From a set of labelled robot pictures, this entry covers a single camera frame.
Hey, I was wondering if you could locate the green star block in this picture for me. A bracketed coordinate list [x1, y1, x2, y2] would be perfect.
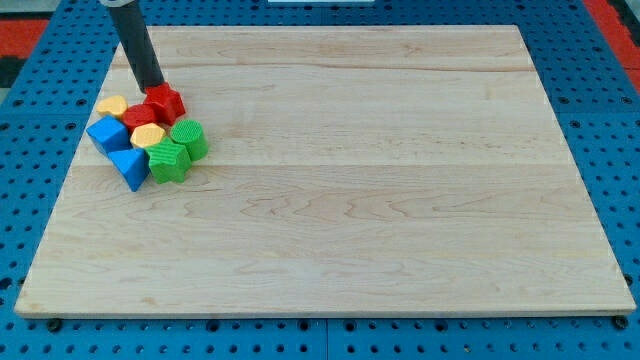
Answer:
[145, 138, 192, 184]

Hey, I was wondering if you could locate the yellow hexagon block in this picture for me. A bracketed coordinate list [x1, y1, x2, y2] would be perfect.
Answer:
[130, 123, 166, 148]

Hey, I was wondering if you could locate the yellow heart block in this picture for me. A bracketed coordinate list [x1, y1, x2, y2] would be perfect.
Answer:
[95, 95, 129, 119]

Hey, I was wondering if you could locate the red star block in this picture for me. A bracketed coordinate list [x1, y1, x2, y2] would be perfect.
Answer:
[144, 82, 186, 126]

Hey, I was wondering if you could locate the light wooden board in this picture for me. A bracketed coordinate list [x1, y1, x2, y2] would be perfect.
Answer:
[15, 25, 636, 319]

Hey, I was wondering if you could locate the blue triangle block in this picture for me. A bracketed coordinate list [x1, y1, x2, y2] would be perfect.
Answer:
[108, 148, 150, 192]

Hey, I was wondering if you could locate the green cylinder block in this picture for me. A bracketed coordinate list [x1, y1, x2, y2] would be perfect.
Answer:
[170, 119, 209, 161]

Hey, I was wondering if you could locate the red cylinder block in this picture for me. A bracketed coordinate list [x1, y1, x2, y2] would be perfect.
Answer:
[121, 104, 156, 133]

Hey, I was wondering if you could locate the blue cube block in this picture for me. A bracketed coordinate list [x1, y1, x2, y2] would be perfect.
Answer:
[86, 115, 132, 155]

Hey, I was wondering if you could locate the blue perforated base panel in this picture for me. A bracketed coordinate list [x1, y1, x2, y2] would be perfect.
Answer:
[1, 0, 639, 359]

